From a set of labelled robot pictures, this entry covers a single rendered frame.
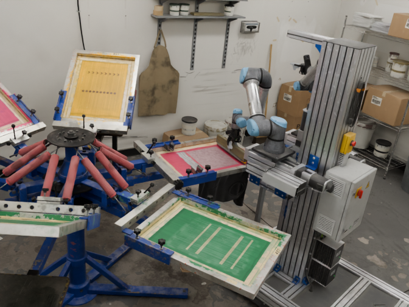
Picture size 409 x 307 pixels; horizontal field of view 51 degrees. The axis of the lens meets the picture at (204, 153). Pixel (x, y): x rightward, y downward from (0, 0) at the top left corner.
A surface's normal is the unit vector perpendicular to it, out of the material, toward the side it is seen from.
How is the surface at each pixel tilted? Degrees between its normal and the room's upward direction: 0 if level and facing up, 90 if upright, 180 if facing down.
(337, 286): 0
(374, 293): 0
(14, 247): 0
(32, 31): 90
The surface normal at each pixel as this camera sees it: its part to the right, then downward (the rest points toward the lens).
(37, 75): 0.52, 0.42
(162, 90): 0.07, 0.39
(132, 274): 0.10, -0.90
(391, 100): -0.85, 0.11
